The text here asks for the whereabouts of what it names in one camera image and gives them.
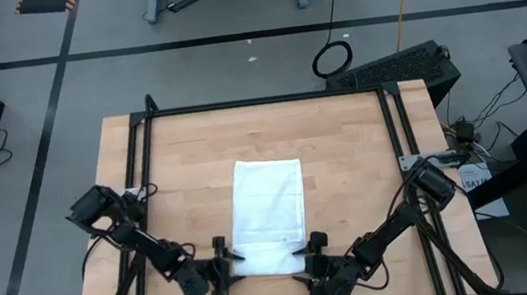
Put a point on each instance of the black computer tower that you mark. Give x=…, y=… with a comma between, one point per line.
x=395, y=68

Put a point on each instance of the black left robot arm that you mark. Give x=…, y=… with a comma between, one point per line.
x=150, y=249

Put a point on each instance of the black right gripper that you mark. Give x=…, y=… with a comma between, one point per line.
x=335, y=277

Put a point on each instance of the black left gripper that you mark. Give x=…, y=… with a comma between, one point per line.
x=204, y=280

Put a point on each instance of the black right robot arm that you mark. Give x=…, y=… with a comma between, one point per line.
x=394, y=224

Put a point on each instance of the black power adapter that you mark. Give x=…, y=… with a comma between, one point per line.
x=464, y=132

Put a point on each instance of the black power strip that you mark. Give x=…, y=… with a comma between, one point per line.
x=185, y=2

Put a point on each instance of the white towel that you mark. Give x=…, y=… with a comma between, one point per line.
x=265, y=202

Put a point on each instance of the white label sheet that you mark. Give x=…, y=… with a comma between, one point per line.
x=495, y=209

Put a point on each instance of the black desk foot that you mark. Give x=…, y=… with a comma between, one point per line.
x=523, y=171

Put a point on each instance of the black aluminium table frame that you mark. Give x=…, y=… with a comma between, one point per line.
x=263, y=100

